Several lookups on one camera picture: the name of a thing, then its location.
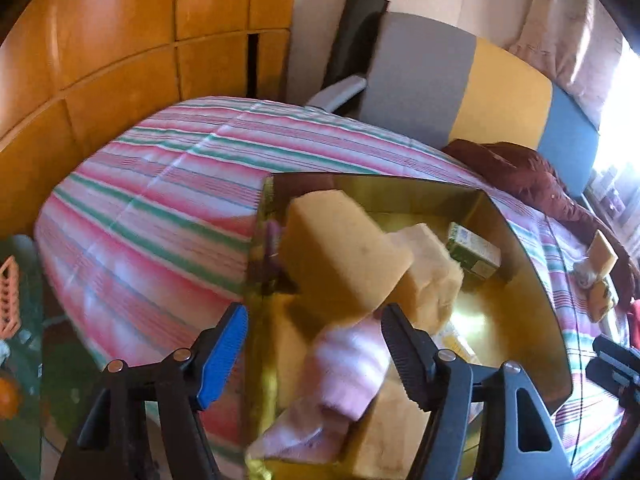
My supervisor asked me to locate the pink striped sock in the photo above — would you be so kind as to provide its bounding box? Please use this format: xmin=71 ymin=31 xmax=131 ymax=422
xmin=247 ymin=317 xmax=396 ymax=463

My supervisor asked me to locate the orange plastic basket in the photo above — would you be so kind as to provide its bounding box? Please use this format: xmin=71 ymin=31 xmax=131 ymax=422
xmin=0 ymin=255 xmax=23 ymax=336

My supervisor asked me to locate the clear snack packet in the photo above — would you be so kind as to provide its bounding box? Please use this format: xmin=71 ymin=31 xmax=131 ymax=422
xmin=432 ymin=322 xmax=481 ymax=366

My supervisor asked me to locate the green white carton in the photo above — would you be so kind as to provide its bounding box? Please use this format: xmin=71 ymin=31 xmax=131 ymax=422
xmin=445 ymin=221 xmax=502 ymax=281

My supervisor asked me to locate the striped bed sheet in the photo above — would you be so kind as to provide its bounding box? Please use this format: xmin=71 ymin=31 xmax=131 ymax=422
xmin=32 ymin=96 xmax=633 ymax=478

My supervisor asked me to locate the black rolled mat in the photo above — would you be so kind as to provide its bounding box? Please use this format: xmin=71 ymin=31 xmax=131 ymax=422
xmin=322 ymin=0 xmax=390 ymax=91

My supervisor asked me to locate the maroon jacket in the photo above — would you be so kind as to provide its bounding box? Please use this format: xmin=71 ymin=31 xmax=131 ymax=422
xmin=442 ymin=139 xmax=640 ymax=281

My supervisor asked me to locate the pink patterned curtain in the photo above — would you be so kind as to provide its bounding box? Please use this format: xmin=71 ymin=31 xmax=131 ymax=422
xmin=507 ymin=0 xmax=626 ymax=128

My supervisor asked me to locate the grey yellow blue headboard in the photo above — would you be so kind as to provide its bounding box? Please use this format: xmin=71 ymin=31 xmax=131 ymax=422
xmin=360 ymin=12 xmax=601 ymax=201

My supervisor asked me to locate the stack of white boxes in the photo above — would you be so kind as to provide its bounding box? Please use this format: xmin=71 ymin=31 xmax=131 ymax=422
xmin=590 ymin=167 xmax=621 ymax=201

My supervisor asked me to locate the golden tray box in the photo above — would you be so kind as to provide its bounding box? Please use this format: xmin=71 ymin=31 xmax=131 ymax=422
xmin=245 ymin=172 xmax=573 ymax=480

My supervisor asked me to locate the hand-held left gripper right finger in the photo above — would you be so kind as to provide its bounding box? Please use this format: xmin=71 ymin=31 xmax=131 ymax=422
xmin=380 ymin=302 xmax=576 ymax=480

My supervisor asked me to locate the green floor mat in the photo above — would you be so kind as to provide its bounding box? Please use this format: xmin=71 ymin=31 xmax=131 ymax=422
xmin=0 ymin=232 xmax=101 ymax=480

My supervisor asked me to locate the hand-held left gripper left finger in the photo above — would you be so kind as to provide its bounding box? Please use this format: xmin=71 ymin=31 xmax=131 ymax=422
xmin=52 ymin=302 xmax=249 ymax=480

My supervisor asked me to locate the wooden wardrobe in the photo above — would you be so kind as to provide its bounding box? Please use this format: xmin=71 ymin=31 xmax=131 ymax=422
xmin=0 ymin=0 xmax=301 ymax=241

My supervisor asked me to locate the grey metal armrest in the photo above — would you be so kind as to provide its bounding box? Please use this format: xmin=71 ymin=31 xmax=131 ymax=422
xmin=305 ymin=75 xmax=368 ymax=111

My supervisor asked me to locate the yellow sponge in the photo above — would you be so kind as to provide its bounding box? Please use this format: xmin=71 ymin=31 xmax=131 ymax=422
xmin=587 ymin=230 xmax=618 ymax=278
xmin=387 ymin=223 xmax=463 ymax=333
xmin=277 ymin=190 xmax=416 ymax=323
xmin=340 ymin=380 xmax=433 ymax=480

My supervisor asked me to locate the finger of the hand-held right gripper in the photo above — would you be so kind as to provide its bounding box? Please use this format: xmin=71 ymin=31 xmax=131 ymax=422
xmin=585 ymin=335 xmax=640 ymax=411

